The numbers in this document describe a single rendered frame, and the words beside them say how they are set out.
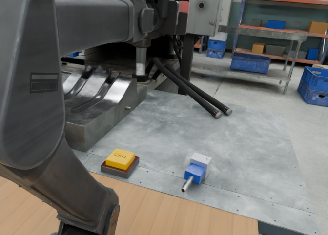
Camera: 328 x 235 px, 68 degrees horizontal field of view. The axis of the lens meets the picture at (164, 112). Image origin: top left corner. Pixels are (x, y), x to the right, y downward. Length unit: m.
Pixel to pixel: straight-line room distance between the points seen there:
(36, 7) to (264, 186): 0.67
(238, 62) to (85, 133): 3.75
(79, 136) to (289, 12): 6.75
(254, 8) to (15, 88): 7.07
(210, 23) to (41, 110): 1.27
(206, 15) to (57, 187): 1.25
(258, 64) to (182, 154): 3.64
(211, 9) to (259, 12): 5.79
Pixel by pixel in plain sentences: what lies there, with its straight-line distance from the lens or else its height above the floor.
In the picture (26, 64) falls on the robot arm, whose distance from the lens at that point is 0.18.
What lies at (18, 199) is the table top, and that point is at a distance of 0.68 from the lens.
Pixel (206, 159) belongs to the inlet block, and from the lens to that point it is 0.68.
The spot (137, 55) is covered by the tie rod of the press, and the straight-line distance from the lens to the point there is 1.41.
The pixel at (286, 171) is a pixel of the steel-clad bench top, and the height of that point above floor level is 0.80.
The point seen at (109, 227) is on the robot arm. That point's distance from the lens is 0.42.
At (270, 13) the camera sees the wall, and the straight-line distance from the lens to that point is 7.17.
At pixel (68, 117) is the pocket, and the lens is 0.82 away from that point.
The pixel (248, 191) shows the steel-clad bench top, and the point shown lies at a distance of 0.70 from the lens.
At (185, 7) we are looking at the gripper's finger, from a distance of 0.57.
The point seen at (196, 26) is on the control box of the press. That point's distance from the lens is 1.42.
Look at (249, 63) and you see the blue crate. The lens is 4.31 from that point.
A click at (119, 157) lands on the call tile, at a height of 0.84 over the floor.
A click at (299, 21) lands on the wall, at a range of 7.23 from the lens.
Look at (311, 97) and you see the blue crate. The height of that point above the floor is 0.10.
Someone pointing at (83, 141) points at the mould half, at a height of 0.84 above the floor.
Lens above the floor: 1.24
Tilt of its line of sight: 25 degrees down
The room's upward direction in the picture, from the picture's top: 5 degrees clockwise
